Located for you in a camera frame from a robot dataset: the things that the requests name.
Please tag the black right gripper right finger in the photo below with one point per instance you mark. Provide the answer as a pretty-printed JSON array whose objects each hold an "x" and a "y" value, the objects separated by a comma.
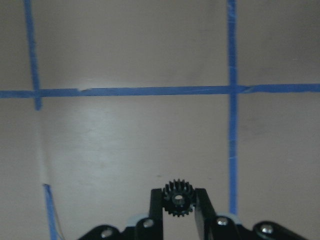
[{"x": 204, "y": 214}]

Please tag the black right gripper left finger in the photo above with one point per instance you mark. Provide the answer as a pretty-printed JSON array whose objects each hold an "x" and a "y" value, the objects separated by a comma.
[{"x": 156, "y": 203}]

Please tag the black bearing gear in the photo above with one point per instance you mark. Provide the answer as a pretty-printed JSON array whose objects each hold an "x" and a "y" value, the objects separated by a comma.
[{"x": 178, "y": 198}]

